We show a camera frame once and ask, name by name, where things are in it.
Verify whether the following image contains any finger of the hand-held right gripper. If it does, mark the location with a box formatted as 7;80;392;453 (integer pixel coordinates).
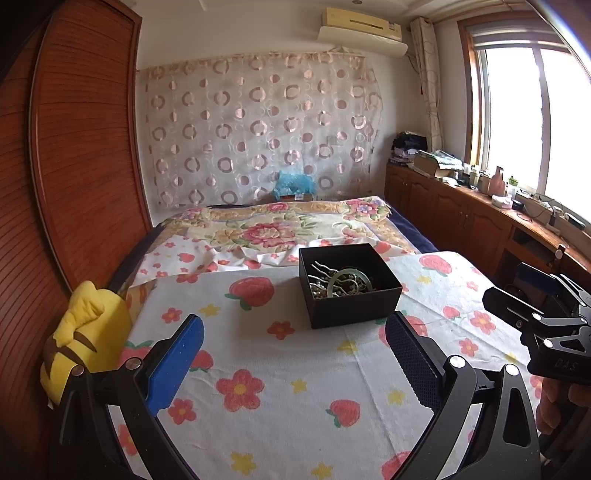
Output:
482;285;583;334
516;262;591;317

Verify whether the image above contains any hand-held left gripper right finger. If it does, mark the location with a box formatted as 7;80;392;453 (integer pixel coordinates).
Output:
385;311;542;480

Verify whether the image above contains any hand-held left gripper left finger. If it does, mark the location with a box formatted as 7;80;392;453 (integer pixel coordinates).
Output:
48;315;205;480

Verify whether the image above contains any black jewelry box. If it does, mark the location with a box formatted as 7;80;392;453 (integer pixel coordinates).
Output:
298;243;403;330

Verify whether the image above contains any green jade bangle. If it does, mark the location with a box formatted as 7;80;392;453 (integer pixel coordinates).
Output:
331;271;371;296

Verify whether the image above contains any silver hairpin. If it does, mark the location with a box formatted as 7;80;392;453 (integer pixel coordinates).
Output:
308;261;341;289

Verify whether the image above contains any person's right hand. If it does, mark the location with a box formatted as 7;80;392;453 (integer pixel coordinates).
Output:
567;381;591;411

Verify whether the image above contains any white power strip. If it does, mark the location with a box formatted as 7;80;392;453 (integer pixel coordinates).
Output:
524;198;562;228

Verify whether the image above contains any brown wooden cabinet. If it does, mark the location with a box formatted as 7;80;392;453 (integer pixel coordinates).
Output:
384;164;591;298

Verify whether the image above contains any yellow plush toy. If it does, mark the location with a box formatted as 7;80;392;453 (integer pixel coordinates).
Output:
41;280;134;408

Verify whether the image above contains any strawberry print bed sheet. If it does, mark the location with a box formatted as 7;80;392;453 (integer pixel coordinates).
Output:
113;235;546;480

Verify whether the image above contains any dark blue bed sheet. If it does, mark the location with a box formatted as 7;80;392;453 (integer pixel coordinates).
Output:
387;205;440;256

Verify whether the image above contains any open cardboard box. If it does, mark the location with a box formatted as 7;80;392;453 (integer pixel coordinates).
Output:
412;150;465;181

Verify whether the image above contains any window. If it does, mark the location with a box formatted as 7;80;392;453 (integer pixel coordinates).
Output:
457;0;591;219

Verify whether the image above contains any floral blanket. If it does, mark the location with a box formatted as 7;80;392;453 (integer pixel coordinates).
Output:
117;196;422;296

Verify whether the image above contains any pile of dark clothes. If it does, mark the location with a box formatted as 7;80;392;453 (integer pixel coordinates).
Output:
390;132;428;166

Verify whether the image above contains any blue plastic bag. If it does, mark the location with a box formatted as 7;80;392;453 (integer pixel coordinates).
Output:
273;170;317;197

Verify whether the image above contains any brown wooden wardrobe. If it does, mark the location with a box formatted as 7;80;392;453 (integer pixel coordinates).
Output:
0;0;155;416

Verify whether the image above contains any beige window curtain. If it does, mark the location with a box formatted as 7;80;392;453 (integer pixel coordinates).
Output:
410;17;447;154

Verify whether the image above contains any circle-patterned sheer curtain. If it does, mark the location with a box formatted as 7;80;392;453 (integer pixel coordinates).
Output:
136;51;386;209

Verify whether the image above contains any cream wall air conditioner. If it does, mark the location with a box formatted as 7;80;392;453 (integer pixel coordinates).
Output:
316;7;409;58

